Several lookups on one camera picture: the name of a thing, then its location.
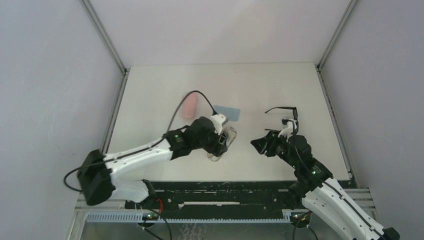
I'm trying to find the pink glasses case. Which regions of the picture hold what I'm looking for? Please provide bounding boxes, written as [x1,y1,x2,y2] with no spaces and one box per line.
[182,92,198,119]

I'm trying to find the map print glasses case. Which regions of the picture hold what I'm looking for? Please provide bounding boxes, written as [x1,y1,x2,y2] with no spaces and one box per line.
[206,126,237,162]

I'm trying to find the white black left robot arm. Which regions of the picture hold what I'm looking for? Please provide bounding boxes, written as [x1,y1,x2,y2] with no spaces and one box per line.
[76,113,237,206]

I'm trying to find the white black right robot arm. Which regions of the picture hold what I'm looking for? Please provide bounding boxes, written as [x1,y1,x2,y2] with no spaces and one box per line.
[250,131,400,240]

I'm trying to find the black sunglasses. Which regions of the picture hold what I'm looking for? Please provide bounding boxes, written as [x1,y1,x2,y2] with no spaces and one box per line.
[264,106,299,134]

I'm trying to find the light blue cleaning cloth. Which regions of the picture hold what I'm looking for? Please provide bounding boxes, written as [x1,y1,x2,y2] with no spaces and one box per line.
[213,105,241,122]

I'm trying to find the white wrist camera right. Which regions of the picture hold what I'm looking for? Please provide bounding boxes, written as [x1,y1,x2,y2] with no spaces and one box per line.
[278,117,299,137]

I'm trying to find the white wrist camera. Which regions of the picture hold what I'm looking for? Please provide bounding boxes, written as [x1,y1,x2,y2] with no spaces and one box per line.
[209,113,228,135]
[278,117,299,137]

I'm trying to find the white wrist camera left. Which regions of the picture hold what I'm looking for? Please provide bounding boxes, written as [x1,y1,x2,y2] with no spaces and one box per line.
[209,113,228,135]

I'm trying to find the right aluminium frame rail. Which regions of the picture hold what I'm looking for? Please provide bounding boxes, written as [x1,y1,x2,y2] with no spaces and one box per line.
[316,0,377,213]

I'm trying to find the aluminium frame rail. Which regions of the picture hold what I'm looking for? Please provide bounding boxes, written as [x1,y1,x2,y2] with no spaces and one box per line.
[79,0,129,154]
[316,0,377,213]

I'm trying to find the white slotted cable duct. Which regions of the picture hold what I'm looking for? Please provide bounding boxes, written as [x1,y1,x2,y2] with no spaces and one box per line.
[85,211,296,223]

